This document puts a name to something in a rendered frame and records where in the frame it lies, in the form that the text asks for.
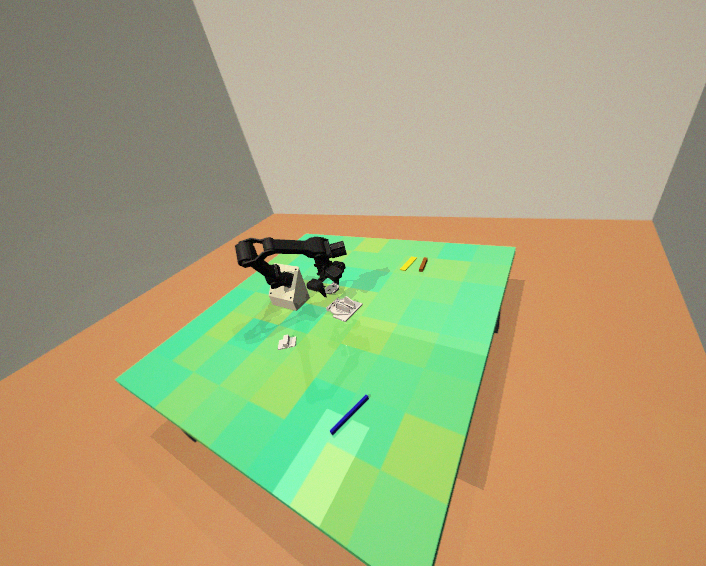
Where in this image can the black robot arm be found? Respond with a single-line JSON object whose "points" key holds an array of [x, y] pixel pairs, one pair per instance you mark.
{"points": [[314, 247]]}

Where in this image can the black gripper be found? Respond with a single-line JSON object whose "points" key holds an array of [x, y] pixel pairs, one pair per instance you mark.
{"points": [[317, 284]]}

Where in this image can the dark blue bar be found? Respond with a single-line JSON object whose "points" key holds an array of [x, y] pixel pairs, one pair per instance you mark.
{"points": [[349, 414]]}

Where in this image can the yellow flat bar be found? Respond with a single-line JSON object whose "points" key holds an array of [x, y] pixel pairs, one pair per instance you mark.
{"points": [[408, 263]]}

